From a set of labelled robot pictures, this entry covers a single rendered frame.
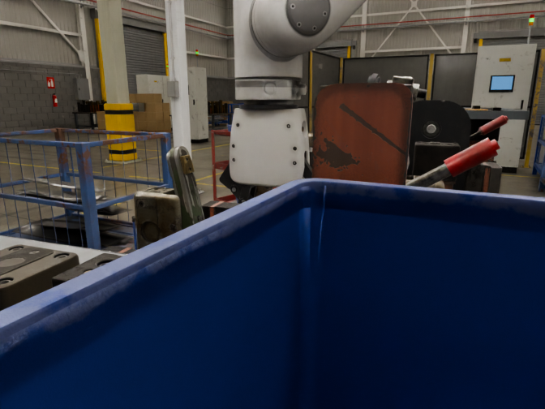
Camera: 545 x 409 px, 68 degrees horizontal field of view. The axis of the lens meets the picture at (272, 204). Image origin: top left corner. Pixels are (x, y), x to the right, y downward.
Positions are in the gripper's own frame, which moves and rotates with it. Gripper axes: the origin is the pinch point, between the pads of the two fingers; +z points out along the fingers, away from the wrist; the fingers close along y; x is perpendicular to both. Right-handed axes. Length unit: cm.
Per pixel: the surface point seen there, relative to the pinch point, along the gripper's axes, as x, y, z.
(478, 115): -51, -31, -12
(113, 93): -580, 513, -21
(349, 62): -818, 124, -81
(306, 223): 34.5, -14.2, -11.4
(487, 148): 1.1, -25.3, -11.0
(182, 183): -3.8, 15.7, -3.3
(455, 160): 0.9, -22.4, -9.6
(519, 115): -51, -38, -12
